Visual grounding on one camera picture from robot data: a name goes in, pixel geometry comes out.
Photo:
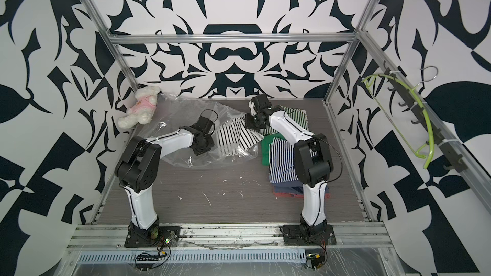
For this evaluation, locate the solid green garment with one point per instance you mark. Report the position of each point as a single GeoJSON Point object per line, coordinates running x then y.
{"type": "Point", "coordinates": [265, 146]}

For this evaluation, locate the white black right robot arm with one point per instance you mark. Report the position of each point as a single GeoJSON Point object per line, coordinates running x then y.
{"type": "Point", "coordinates": [312, 158]}

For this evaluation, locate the aluminium frame back crossbar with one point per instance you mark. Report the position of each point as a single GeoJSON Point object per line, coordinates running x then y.
{"type": "Point", "coordinates": [231, 38]}

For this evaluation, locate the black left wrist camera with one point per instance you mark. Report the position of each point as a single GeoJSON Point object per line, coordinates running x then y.
{"type": "Point", "coordinates": [205, 125]}

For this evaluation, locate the black white striped garment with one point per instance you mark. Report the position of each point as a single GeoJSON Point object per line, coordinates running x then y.
{"type": "Point", "coordinates": [233, 138]}

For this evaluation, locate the blue white striped garment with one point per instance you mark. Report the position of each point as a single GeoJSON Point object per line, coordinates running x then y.
{"type": "Point", "coordinates": [281, 162]}

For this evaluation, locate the white slotted cable duct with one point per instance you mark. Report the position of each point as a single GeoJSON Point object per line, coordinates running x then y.
{"type": "Point", "coordinates": [202, 256]}

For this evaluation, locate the black connector block left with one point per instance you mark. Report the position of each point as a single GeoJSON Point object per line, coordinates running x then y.
{"type": "Point", "coordinates": [145, 261]}

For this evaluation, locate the navy blue t-shirt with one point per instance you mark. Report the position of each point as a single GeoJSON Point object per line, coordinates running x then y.
{"type": "Point", "coordinates": [294, 188]}

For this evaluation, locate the black connector block right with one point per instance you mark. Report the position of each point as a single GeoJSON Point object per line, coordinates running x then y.
{"type": "Point", "coordinates": [315, 261]}

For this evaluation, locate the aluminium frame rail front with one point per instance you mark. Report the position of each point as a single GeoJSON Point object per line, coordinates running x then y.
{"type": "Point", "coordinates": [233, 236]}

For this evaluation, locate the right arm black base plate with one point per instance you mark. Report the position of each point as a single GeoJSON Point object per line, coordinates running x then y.
{"type": "Point", "coordinates": [301, 235]}

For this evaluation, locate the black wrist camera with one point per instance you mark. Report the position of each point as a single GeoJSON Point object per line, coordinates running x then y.
{"type": "Point", "coordinates": [259, 103]}
{"type": "Point", "coordinates": [205, 125]}

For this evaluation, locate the red t-shirt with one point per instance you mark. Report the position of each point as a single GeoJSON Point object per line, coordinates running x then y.
{"type": "Point", "coordinates": [291, 195]}

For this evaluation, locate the black connector block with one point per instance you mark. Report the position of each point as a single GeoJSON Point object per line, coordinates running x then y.
{"type": "Point", "coordinates": [315, 261]}
{"type": "Point", "coordinates": [145, 261]}

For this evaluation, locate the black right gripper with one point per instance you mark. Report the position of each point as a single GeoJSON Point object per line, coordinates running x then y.
{"type": "Point", "coordinates": [249, 121]}

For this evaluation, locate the black wall hook rack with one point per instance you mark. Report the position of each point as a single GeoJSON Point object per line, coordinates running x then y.
{"type": "Point", "coordinates": [414, 102]}

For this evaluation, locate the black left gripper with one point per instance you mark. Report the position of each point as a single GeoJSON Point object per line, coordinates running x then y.
{"type": "Point", "coordinates": [211, 144]}

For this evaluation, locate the clear plastic vacuum bag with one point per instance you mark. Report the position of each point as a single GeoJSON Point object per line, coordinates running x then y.
{"type": "Point", "coordinates": [174, 112]}

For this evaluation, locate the white teddy bear pink shirt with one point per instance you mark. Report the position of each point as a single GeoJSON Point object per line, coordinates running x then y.
{"type": "Point", "coordinates": [142, 111]}

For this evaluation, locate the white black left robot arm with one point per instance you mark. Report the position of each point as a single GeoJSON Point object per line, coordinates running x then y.
{"type": "Point", "coordinates": [138, 166]}

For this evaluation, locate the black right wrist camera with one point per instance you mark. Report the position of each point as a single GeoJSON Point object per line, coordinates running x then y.
{"type": "Point", "coordinates": [259, 103]}

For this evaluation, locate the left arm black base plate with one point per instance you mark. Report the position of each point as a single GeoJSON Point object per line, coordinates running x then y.
{"type": "Point", "coordinates": [152, 237]}

